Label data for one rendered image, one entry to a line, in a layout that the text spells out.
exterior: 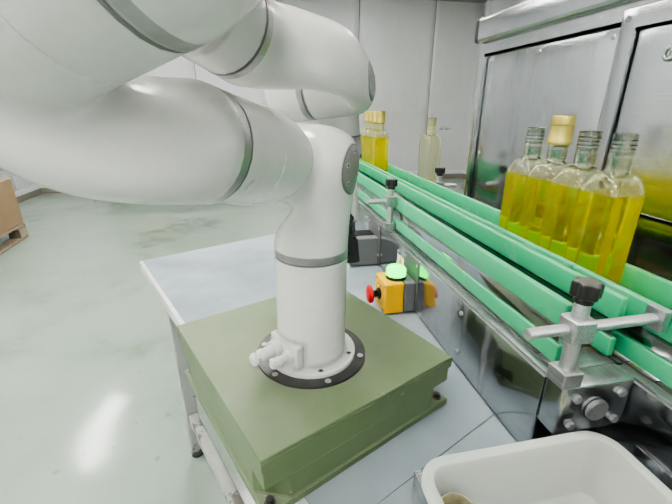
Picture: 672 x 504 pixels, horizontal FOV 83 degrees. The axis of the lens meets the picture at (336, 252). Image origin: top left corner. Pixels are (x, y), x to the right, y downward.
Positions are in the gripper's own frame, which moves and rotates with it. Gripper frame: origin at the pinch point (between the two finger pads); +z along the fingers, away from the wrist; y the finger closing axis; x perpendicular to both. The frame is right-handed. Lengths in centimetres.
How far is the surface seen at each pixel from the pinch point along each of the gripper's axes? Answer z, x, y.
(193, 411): 68, -59, -40
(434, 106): -2, 163, -610
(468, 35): -101, 221, -620
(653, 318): 2.6, 32.3, 25.5
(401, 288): 14.7, 10.1, -11.1
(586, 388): 9.6, 24.8, 27.4
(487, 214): 3.9, 31.9, -21.8
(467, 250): 2.0, 19.6, 2.3
